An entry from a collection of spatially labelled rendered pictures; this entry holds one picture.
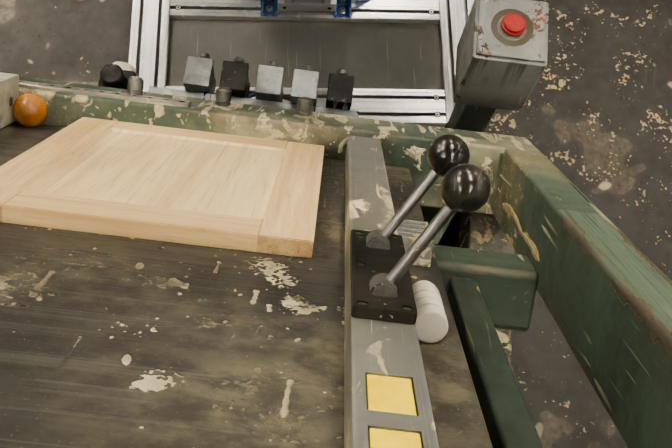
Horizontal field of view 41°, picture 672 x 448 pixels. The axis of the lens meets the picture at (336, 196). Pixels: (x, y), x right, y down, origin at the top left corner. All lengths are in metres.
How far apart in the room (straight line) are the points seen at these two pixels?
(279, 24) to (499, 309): 1.32
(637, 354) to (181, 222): 0.46
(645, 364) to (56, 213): 0.58
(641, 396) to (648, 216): 1.72
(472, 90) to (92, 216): 0.80
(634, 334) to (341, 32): 1.59
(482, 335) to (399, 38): 1.42
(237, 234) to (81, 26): 1.70
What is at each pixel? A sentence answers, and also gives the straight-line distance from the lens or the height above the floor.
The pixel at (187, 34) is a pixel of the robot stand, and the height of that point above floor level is 0.21.
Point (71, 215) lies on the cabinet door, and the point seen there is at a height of 1.29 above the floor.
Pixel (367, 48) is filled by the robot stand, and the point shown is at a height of 0.21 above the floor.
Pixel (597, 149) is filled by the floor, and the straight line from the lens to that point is 2.50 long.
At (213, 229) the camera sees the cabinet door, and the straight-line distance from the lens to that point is 0.93.
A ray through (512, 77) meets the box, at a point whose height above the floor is 0.88.
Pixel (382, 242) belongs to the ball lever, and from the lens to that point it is 0.82.
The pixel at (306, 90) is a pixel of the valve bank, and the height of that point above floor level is 0.76.
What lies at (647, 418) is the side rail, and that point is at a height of 1.46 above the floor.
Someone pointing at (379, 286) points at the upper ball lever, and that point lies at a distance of 0.70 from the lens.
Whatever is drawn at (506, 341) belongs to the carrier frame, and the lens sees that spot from 1.45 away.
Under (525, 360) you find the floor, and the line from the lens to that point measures 2.28.
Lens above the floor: 2.17
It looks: 70 degrees down
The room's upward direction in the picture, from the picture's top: 10 degrees clockwise
